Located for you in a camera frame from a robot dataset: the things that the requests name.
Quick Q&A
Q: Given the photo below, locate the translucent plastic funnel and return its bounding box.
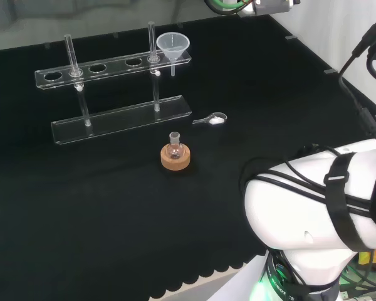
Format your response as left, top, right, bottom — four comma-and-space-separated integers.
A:
155, 32, 192, 77

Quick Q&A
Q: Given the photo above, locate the glass weighing funnel with powder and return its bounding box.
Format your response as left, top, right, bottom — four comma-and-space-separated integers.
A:
192, 112, 228, 126

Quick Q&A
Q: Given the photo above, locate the clear acrylic funnel stand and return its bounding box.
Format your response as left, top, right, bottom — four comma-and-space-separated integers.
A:
34, 21, 192, 145

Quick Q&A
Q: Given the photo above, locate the small glass round-bottom flask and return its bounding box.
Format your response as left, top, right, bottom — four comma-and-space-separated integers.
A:
165, 131, 184, 159

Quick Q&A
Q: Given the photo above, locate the black bench cloth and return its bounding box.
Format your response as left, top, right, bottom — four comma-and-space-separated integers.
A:
0, 14, 376, 301

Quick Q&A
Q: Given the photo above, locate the white paper sheet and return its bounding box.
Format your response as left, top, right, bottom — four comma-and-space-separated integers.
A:
206, 253, 270, 301

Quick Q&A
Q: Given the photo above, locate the cork ring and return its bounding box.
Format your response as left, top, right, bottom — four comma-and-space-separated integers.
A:
160, 143, 193, 172

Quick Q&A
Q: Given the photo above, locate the thick black cable with connector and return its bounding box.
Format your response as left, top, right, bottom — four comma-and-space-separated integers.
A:
338, 6, 376, 145

